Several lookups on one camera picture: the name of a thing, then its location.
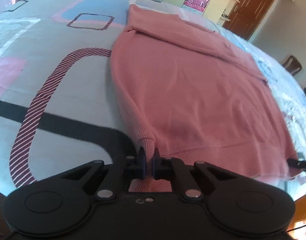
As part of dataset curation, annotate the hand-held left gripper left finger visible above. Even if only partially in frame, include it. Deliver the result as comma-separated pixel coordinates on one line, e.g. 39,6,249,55
50,147,146,202

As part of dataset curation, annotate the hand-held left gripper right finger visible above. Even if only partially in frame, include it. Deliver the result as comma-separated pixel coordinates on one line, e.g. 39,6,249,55
153,148,243,203

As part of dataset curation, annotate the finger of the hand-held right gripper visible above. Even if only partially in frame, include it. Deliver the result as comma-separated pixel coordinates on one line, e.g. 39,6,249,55
287,157,306,173

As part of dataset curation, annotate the pink sweater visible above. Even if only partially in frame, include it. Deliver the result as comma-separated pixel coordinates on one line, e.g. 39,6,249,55
109,4,300,193

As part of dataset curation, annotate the wooden chair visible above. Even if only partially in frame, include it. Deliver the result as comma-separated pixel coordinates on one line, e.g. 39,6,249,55
282,55,302,75

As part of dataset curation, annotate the patterned bedsheet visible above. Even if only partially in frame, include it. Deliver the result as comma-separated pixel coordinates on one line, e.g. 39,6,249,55
0,0,306,200

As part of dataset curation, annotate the brown wooden door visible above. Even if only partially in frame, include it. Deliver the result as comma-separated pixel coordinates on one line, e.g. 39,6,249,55
222,0,279,40

